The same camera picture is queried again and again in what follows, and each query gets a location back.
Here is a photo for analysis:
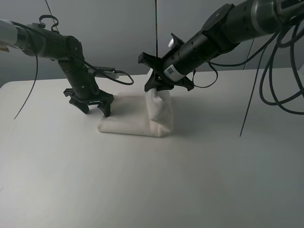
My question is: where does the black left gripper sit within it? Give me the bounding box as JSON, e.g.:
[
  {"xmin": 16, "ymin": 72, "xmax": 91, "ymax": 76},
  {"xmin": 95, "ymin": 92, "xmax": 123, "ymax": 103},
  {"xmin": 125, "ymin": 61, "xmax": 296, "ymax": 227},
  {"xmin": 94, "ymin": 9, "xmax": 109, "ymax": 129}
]
[{"xmin": 64, "ymin": 78, "xmax": 114, "ymax": 117}]

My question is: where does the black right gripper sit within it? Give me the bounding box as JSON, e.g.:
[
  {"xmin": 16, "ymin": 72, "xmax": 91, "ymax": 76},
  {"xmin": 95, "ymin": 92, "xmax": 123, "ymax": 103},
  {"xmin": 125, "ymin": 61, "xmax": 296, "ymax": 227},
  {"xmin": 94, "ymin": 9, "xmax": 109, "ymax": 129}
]
[{"xmin": 138, "ymin": 52, "xmax": 194, "ymax": 92}]

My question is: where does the white towel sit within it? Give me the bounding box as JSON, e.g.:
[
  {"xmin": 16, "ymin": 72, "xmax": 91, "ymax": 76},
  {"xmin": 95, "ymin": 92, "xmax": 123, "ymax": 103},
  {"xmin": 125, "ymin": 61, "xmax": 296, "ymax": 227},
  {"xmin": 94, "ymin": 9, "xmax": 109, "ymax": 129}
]
[{"xmin": 97, "ymin": 89, "xmax": 174, "ymax": 137}]

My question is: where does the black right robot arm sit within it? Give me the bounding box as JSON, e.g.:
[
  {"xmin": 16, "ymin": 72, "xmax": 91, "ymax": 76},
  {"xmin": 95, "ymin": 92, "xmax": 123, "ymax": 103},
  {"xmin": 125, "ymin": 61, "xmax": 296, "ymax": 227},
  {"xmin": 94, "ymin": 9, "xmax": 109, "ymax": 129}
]
[{"xmin": 138, "ymin": 0, "xmax": 304, "ymax": 92}]

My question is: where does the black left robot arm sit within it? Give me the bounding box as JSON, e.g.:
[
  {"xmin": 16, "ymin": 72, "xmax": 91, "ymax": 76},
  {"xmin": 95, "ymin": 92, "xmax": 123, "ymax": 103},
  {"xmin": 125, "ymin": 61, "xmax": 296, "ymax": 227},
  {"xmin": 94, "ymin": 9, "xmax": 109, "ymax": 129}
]
[{"xmin": 0, "ymin": 19, "xmax": 114, "ymax": 117}]

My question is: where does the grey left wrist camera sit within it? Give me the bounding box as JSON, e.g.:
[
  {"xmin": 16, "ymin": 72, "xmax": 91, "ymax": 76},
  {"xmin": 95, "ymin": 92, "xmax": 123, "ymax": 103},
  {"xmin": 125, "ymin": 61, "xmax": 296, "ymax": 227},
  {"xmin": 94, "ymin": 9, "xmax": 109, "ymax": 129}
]
[{"xmin": 88, "ymin": 66, "xmax": 123, "ymax": 79}]

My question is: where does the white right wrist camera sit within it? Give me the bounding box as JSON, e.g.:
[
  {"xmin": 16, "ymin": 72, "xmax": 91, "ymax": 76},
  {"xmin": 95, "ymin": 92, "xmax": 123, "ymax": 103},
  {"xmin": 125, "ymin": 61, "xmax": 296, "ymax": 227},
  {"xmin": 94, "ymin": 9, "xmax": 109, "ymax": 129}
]
[{"xmin": 168, "ymin": 38, "xmax": 176, "ymax": 49}]

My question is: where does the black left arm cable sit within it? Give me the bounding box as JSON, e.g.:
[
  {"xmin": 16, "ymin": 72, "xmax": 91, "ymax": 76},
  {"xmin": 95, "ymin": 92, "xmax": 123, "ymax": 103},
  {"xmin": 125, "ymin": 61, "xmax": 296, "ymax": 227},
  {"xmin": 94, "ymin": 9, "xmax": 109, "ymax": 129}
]
[{"xmin": 11, "ymin": 20, "xmax": 134, "ymax": 120}]

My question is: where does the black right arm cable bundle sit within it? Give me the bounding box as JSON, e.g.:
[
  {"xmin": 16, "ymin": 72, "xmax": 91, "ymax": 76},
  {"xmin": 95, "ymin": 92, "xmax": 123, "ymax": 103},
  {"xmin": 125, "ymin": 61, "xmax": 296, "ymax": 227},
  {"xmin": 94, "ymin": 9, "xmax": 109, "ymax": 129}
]
[{"xmin": 191, "ymin": 0, "xmax": 304, "ymax": 137}]

